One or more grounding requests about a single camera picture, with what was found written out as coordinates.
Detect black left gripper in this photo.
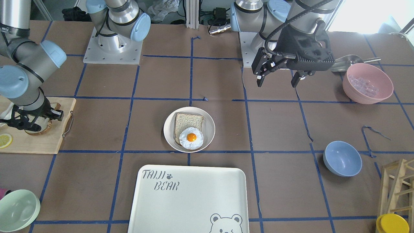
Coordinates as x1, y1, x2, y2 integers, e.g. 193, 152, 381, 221
251, 20, 335, 88

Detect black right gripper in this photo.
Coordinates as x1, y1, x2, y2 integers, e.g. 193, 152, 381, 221
0, 102, 45, 130

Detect brown crust bread slice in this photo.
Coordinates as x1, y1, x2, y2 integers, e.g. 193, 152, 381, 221
25, 101, 64, 136

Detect white round plate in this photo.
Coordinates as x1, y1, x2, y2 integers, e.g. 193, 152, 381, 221
163, 106, 216, 152

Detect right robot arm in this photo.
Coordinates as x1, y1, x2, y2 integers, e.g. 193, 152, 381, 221
1, 0, 151, 135

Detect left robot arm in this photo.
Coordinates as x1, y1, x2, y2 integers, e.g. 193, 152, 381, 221
230, 0, 340, 87

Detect bread slice under egg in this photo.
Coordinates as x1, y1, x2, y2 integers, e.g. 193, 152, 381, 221
174, 113, 204, 146

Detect lemon slice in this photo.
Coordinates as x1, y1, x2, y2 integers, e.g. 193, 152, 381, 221
0, 133, 13, 149

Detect wooden cutting board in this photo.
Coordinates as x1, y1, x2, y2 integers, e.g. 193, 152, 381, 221
0, 97, 76, 154

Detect metal scoop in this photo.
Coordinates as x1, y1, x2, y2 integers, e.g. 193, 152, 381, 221
330, 55, 381, 72

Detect pink bowl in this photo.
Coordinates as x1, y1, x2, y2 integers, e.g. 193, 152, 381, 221
343, 63, 394, 104

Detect ice cubes in bowl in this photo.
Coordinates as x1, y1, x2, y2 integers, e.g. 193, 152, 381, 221
347, 75, 379, 97

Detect black power adapter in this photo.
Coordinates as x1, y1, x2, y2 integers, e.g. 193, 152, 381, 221
213, 7, 227, 20

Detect green bowl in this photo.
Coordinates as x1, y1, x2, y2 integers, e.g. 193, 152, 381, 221
0, 189, 40, 232

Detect blue bowl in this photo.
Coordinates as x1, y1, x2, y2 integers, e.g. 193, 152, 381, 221
323, 141, 362, 177

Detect fried egg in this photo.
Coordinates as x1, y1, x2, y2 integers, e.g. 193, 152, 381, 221
179, 127, 204, 150

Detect cream bear tray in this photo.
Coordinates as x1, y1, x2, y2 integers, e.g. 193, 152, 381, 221
128, 165, 249, 233

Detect wooden rack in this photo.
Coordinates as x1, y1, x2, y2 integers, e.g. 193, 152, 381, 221
377, 159, 414, 227

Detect yellow lid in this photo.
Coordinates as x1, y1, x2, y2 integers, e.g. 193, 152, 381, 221
376, 214, 410, 233

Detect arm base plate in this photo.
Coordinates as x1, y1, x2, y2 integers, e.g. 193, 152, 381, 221
83, 28, 143, 65
239, 31, 265, 68

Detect aluminium frame post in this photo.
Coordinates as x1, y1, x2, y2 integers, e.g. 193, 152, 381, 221
185, 0, 200, 30

